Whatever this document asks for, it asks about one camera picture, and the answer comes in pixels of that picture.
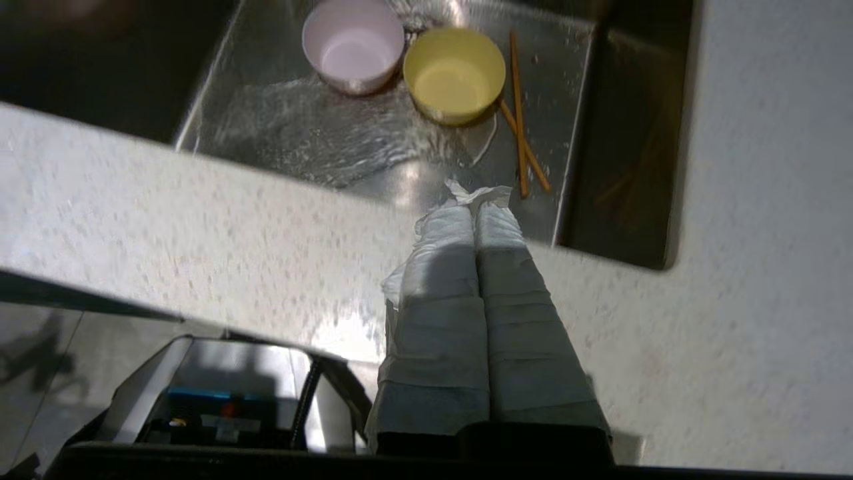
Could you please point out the pink plastic bowl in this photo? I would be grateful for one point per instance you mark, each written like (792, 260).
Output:
(353, 50)

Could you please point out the brown wooden chopstick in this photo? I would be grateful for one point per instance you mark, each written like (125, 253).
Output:
(533, 163)
(516, 86)

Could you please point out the grey robot base unit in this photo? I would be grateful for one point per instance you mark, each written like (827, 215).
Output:
(220, 380)

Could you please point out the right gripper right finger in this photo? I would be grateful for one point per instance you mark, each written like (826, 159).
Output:
(526, 333)

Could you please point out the grey base cabinet front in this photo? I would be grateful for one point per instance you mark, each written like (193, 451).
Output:
(40, 373)

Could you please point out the stainless steel sink basin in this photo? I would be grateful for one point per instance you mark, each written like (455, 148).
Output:
(320, 126)

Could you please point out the yellow plastic bowl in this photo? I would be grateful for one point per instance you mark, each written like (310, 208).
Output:
(454, 80)

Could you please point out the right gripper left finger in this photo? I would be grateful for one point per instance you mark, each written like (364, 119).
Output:
(440, 320)

